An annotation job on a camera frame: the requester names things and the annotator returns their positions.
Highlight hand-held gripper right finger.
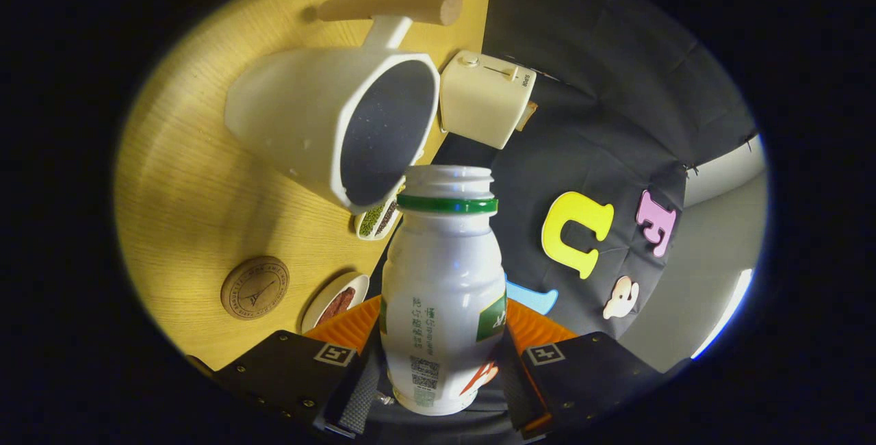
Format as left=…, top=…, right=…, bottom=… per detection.
left=496, top=296, right=692, bottom=440

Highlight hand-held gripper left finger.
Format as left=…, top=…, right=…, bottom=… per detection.
left=188, top=294, right=385, bottom=440

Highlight white juice bottle green ring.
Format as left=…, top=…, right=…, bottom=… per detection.
left=380, top=164, right=508, bottom=416

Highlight round wooden coaster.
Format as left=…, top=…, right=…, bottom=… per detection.
left=220, top=256, right=291, bottom=321

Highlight white cup wooden handle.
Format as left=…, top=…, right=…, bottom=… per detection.
left=224, top=0, right=463, bottom=216

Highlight red meat slices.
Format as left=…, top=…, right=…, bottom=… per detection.
left=316, top=286, right=357, bottom=326

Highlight white round plate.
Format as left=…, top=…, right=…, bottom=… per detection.
left=301, top=271, right=371, bottom=335

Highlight white divided dish of beans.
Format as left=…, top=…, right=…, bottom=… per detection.
left=354, top=178, right=408, bottom=242

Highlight wooden table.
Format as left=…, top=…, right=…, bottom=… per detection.
left=113, top=0, right=493, bottom=372

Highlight cream toaster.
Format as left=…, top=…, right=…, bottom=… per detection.
left=439, top=50, right=538, bottom=150

